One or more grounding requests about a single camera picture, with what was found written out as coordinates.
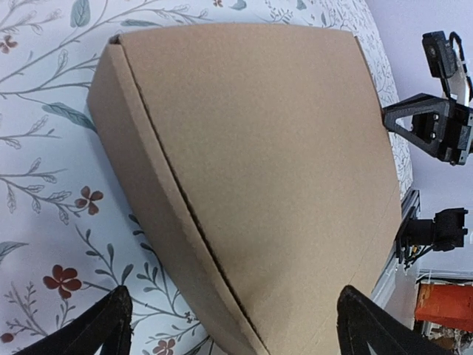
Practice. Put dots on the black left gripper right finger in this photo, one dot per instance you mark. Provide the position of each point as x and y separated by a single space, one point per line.
365 328

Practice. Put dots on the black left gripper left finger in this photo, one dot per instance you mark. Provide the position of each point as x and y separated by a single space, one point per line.
104 328

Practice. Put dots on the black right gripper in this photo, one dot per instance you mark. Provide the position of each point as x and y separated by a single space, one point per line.
435 125

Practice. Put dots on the brown cardboard box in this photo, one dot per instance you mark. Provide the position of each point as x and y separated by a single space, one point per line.
255 159

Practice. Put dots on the orange object in background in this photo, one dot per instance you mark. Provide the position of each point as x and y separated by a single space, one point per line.
446 305

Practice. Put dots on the floral patterned table mat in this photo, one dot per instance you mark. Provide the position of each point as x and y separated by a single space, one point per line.
68 235

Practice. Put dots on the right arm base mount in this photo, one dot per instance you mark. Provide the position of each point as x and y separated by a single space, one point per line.
446 231

